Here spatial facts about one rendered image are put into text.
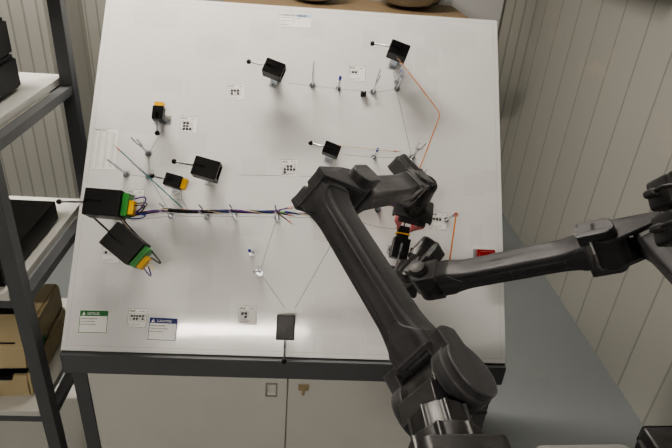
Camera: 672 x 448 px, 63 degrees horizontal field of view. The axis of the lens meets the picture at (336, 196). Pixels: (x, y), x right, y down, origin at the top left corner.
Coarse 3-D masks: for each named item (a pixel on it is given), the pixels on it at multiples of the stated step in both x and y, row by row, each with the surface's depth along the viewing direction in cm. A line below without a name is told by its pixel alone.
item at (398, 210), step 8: (400, 208) 140; (408, 208) 138; (416, 208) 137; (424, 208) 137; (432, 208) 142; (400, 216) 140; (408, 216) 139; (416, 216) 139; (424, 216) 140; (432, 216) 141
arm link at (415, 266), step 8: (424, 240) 132; (432, 240) 131; (416, 248) 131; (424, 248) 130; (432, 248) 129; (440, 248) 130; (408, 256) 133; (424, 256) 127; (432, 256) 128; (440, 256) 130; (416, 264) 123; (424, 264) 122; (408, 272) 124; (416, 272) 121; (424, 272) 121; (416, 288) 127
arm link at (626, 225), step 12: (636, 216) 102; (648, 216) 100; (624, 228) 101; (636, 228) 100; (648, 228) 99; (600, 240) 102; (612, 240) 100; (624, 240) 102; (636, 240) 105; (648, 240) 98; (600, 252) 103; (612, 252) 102; (624, 252) 102; (636, 252) 104; (648, 252) 98; (660, 252) 95; (600, 264) 107; (612, 264) 104; (624, 264) 103; (660, 264) 94
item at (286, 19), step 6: (282, 12) 166; (288, 12) 167; (282, 18) 166; (288, 18) 166; (294, 18) 166; (300, 18) 166; (306, 18) 167; (282, 24) 166; (288, 24) 166; (294, 24) 166; (300, 24) 166; (306, 24) 166
